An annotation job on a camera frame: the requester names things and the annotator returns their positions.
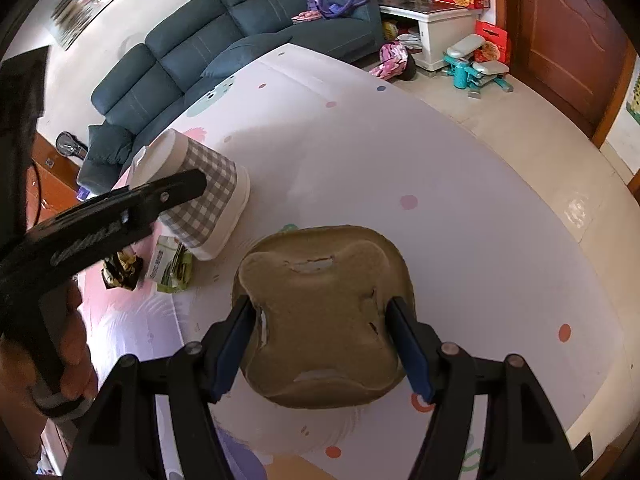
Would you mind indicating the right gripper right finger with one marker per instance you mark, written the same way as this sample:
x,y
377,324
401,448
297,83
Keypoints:
x,y
416,345

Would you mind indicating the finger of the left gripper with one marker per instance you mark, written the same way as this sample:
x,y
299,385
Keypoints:
x,y
145,202

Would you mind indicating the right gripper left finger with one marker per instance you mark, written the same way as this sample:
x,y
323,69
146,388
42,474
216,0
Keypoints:
x,y
224,345

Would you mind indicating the checkered paper cup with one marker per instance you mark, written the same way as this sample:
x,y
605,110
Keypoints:
x,y
219,190

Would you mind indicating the brown pulp cup carrier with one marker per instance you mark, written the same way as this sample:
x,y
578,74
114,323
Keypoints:
x,y
320,296

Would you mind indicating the left hand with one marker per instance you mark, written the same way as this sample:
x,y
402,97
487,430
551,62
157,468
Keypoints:
x,y
18,373

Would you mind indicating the yellow green wrapper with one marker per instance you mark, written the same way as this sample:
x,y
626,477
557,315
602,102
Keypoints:
x,y
170,267

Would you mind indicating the black gold snack wrapper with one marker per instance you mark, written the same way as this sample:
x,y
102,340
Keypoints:
x,y
121,270

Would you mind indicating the wooden cabinet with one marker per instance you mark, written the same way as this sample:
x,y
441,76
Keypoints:
x,y
58,183

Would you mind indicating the dark teal sofa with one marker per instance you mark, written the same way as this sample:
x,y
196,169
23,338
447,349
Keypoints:
x,y
187,55

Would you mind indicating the cartoon printed tablecloth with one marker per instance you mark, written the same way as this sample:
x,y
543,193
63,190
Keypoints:
x,y
351,191

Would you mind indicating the teal stepper machine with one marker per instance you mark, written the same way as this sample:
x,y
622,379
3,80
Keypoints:
x,y
470,75

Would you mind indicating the pink patterned bag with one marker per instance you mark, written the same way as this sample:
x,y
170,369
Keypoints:
x,y
395,62

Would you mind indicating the red floor box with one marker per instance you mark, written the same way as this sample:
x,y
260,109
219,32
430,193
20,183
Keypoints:
x,y
497,44

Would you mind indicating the white side table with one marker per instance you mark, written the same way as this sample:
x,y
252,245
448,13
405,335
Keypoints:
x,y
440,26

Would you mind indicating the brown wooden door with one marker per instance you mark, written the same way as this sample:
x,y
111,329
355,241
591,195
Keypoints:
x,y
575,54

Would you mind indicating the framed wall picture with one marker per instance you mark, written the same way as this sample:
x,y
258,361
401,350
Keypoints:
x,y
67,19

